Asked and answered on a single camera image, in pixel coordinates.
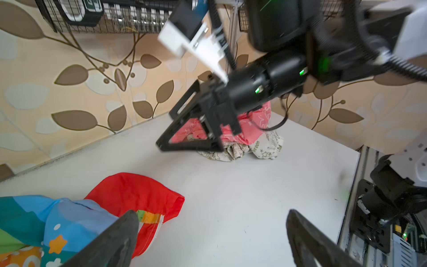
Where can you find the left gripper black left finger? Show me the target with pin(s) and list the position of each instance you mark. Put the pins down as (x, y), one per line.
(112, 248)

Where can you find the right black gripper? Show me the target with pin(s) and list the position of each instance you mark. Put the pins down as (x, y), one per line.
(205, 107)

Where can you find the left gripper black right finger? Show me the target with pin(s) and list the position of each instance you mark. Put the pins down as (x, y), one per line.
(311, 247)

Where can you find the red cloth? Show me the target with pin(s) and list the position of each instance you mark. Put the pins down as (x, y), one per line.
(153, 202)

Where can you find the multicolour rainbow cloth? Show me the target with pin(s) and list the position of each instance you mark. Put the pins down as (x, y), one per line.
(37, 231)

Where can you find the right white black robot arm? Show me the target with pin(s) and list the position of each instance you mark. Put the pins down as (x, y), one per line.
(296, 43)

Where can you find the white star patterned cloth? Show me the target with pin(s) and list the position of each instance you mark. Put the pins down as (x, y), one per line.
(267, 146)

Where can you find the black bottle rack tool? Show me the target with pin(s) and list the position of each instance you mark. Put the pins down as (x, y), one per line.
(90, 13)

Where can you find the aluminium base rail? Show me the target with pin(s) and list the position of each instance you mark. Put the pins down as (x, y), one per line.
(408, 235)

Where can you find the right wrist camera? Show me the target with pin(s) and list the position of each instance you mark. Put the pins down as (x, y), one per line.
(185, 31)

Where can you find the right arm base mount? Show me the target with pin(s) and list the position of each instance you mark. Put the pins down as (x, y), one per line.
(386, 199)

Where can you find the back black wire basket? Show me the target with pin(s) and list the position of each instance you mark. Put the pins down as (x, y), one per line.
(51, 14)

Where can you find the side black wire basket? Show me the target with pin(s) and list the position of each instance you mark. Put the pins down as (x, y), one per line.
(285, 14)

